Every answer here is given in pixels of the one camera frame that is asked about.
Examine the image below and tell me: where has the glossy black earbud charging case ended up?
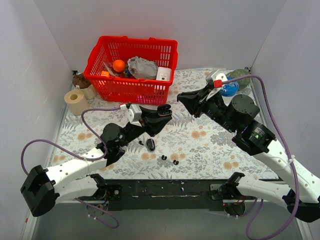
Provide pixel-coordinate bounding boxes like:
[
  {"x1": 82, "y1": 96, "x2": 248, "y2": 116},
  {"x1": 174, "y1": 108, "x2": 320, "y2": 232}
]
[{"x1": 157, "y1": 104, "x2": 172, "y2": 117}]

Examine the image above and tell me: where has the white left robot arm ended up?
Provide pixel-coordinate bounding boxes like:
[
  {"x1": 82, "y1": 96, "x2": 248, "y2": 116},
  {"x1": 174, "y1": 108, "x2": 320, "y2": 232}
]
[{"x1": 20, "y1": 103, "x2": 172, "y2": 217}]

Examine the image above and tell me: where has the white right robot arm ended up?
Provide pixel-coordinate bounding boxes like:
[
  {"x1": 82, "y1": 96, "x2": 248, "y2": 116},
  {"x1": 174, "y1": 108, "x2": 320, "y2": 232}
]
[{"x1": 177, "y1": 87, "x2": 320, "y2": 223}]

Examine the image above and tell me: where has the plastic-wrapped black earbud case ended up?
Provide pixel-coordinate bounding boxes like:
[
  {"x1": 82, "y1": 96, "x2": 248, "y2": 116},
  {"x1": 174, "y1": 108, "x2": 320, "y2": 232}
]
[{"x1": 146, "y1": 138, "x2": 156, "y2": 152}]

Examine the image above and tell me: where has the blue-lidded white container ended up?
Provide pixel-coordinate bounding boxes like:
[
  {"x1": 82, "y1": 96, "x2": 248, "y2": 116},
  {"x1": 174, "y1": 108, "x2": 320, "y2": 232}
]
[{"x1": 219, "y1": 81, "x2": 239, "y2": 106}]

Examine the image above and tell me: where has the green avocado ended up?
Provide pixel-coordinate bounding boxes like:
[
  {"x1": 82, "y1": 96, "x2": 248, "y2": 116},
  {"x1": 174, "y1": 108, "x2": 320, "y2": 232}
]
[{"x1": 224, "y1": 68, "x2": 252, "y2": 91}]

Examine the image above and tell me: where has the white small box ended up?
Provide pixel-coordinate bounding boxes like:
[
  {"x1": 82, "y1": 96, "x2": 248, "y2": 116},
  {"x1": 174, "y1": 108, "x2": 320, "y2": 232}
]
[{"x1": 156, "y1": 66, "x2": 172, "y2": 82}]

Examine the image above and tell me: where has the floral patterned table mat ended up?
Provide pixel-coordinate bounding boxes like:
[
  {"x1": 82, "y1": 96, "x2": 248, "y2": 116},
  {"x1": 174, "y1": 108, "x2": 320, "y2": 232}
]
[{"x1": 49, "y1": 69, "x2": 277, "y2": 180}]

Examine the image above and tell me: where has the crumpled grey plastic bag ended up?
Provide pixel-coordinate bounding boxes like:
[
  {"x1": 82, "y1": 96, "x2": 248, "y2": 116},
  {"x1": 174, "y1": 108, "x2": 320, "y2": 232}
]
[{"x1": 127, "y1": 56, "x2": 158, "y2": 80}]

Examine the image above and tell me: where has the red plastic shopping basket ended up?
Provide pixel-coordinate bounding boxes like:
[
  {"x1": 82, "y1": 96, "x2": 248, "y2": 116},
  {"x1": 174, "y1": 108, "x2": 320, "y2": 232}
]
[{"x1": 83, "y1": 36, "x2": 178, "y2": 105}]

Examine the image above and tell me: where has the orange fruit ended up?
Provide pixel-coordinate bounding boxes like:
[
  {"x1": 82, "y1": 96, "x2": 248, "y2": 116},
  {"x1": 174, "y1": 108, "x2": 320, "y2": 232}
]
[{"x1": 112, "y1": 59, "x2": 126, "y2": 73}]

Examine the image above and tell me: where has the clear snack packet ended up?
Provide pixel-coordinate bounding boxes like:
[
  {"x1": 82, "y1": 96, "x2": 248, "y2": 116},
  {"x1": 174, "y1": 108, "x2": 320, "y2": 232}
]
[{"x1": 102, "y1": 61, "x2": 125, "y2": 77}]

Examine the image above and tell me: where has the beige paper roll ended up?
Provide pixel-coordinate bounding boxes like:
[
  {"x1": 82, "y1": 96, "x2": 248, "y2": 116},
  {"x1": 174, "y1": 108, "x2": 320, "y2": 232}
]
[{"x1": 64, "y1": 89, "x2": 90, "y2": 116}]

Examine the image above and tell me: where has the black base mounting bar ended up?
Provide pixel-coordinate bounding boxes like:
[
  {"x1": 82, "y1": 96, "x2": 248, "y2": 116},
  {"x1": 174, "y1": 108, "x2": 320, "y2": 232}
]
[{"x1": 81, "y1": 179, "x2": 250, "y2": 215}]

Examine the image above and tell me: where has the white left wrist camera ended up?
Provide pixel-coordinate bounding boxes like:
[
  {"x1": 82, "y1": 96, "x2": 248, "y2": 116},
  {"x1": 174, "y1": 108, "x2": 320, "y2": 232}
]
[{"x1": 119, "y1": 103, "x2": 142, "y2": 127}]

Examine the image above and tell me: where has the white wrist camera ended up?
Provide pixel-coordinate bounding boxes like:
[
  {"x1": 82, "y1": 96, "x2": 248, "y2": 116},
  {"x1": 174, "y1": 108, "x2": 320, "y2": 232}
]
[
  {"x1": 119, "y1": 103, "x2": 142, "y2": 127},
  {"x1": 205, "y1": 70, "x2": 228, "y2": 101}
]

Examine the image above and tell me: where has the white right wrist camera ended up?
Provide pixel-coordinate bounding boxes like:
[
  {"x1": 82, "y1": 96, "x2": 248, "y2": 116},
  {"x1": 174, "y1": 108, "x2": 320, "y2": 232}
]
[{"x1": 205, "y1": 70, "x2": 228, "y2": 101}]

